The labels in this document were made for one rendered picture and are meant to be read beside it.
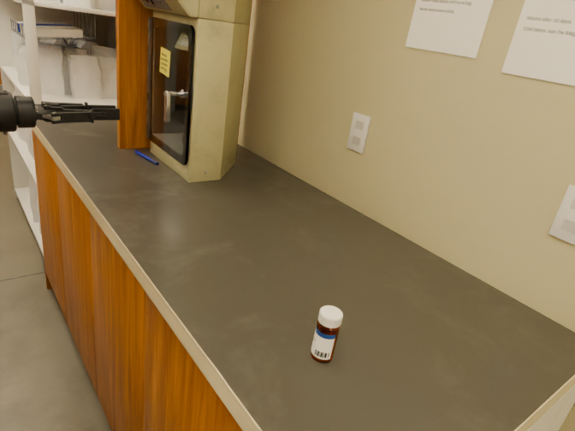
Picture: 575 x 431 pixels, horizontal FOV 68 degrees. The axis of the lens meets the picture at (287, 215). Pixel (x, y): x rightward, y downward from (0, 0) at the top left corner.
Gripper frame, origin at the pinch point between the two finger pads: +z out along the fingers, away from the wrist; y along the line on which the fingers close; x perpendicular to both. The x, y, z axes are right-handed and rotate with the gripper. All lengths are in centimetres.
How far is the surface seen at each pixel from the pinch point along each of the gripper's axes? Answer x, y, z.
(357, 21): -33, -20, 66
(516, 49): -32, -69, 66
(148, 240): 20.0, -36.1, -1.0
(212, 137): 6.1, -5.1, 30.2
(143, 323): 39, -41, -4
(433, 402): 19, -99, 20
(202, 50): -18.7, -4.7, 24.9
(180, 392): 41, -62, -4
